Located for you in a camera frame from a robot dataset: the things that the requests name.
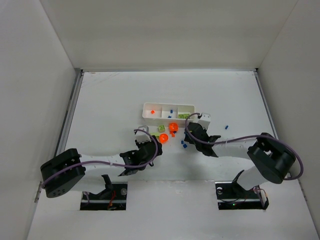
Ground orange round lego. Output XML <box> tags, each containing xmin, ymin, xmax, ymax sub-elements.
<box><xmin>168</xmin><ymin>122</ymin><xmax>179</xmax><ymax>132</ymax></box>
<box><xmin>158</xmin><ymin>133</ymin><xmax>169</xmax><ymax>144</ymax></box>

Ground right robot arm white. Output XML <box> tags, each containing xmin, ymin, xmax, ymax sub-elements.
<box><xmin>184</xmin><ymin>122</ymin><xmax>304</xmax><ymax>192</ymax></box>

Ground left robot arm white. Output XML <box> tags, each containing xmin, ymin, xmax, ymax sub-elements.
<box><xmin>40</xmin><ymin>135</ymin><xmax>163</xmax><ymax>199</ymax></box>

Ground green sloped lego brick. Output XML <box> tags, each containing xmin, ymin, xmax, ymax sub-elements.
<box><xmin>152</xmin><ymin>132</ymin><xmax>160</xmax><ymax>137</ymax></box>

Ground small blue lego pair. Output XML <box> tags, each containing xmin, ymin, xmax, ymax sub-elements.
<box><xmin>180</xmin><ymin>140</ymin><xmax>188</xmax><ymax>149</ymax></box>

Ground small orange lego pair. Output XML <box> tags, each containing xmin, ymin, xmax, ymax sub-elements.
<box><xmin>170</xmin><ymin>131</ymin><xmax>176</xmax><ymax>138</ymax></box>

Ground green square lego brick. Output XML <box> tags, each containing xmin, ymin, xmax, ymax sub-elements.
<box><xmin>157</xmin><ymin>124</ymin><xmax>166</xmax><ymax>133</ymax></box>

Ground white three-compartment tray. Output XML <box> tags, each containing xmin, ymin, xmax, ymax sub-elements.
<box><xmin>142</xmin><ymin>102</ymin><xmax>195</xmax><ymax>127</ymax></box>

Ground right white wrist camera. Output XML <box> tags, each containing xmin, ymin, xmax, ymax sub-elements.
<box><xmin>193</xmin><ymin>112</ymin><xmax>211</xmax><ymax>131</ymax></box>

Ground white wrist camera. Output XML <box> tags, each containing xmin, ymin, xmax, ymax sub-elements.
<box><xmin>193</xmin><ymin>112</ymin><xmax>211</xmax><ymax>131</ymax></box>
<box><xmin>134</xmin><ymin>125</ymin><xmax>151</xmax><ymax>144</ymax></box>

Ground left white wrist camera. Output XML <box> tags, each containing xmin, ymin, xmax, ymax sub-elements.
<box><xmin>134</xmin><ymin>125</ymin><xmax>151</xmax><ymax>144</ymax></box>

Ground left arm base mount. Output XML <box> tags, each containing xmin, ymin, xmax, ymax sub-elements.
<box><xmin>80</xmin><ymin>174</ymin><xmax>128</xmax><ymax>211</ymax></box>

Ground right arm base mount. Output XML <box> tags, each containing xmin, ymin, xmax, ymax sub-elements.
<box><xmin>215</xmin><ymin>170</ymin><xmax>270</xmax><ymax>211</ymax></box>

